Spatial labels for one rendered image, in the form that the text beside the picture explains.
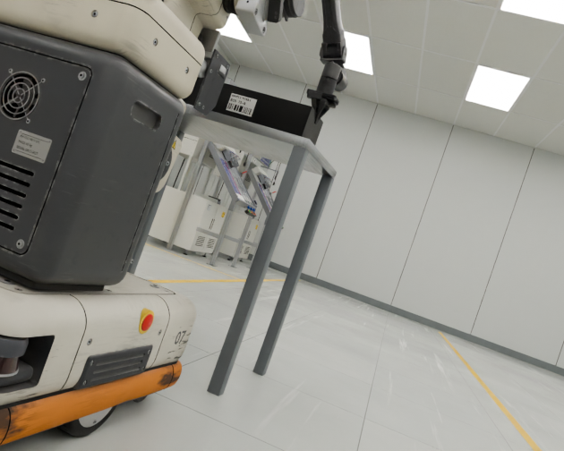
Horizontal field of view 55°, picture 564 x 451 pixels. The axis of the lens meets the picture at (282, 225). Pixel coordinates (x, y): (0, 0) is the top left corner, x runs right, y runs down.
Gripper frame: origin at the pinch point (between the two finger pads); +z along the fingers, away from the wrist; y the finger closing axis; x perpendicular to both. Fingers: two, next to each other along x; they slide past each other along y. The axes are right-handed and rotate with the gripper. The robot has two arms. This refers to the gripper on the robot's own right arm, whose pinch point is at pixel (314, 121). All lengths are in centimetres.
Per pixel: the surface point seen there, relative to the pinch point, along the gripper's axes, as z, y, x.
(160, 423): 89, -6, 55
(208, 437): 90, -16, 50
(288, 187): 25.5, -5.3, 19.9
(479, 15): -205, -12, -325
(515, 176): -148, -105, -675
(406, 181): -96, 41, -663
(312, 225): 32.8, -5.5, -21.0
